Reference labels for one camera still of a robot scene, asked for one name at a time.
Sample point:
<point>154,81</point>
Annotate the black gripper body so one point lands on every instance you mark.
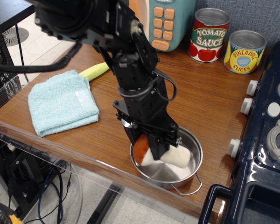
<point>145,103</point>

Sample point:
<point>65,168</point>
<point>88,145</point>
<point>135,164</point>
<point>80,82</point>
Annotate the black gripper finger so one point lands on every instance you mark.
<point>158,146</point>
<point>133,132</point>

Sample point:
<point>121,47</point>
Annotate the brown white plush mushroom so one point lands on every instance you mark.
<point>178,156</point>

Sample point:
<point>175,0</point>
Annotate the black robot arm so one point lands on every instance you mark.
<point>114,31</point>

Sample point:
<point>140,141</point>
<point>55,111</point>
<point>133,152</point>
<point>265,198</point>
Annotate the white stove knob top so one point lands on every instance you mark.
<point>252,88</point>

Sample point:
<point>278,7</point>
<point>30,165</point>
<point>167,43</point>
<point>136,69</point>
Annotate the white stove knob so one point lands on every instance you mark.
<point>233,147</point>
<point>252,88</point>
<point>246,105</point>

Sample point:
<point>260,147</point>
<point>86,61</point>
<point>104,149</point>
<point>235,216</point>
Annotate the stainless steel pot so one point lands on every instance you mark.
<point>167,175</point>

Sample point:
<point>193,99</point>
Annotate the yellow green plush corn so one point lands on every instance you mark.
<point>94,71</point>

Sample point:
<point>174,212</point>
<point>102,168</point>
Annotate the white stove knob bottom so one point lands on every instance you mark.
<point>233,147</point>

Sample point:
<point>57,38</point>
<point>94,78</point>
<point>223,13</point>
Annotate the light blue folded towel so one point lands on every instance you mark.
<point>61,103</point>

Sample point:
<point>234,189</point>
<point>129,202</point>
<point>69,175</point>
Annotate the teal toy microwave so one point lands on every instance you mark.
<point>165,22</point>

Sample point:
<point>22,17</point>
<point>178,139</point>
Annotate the white stove knob middle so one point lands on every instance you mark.
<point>246,105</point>

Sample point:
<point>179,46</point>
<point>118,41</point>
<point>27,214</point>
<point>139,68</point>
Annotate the tomato sauce can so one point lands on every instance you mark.
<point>208,34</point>

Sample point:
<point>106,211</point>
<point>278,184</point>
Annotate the dark blue toy stove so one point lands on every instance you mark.
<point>254,195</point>

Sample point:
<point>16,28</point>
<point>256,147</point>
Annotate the pineapple slices can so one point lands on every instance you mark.
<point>244,51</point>

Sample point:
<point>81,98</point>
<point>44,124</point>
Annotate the black desk frame left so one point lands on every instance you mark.
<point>11,13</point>

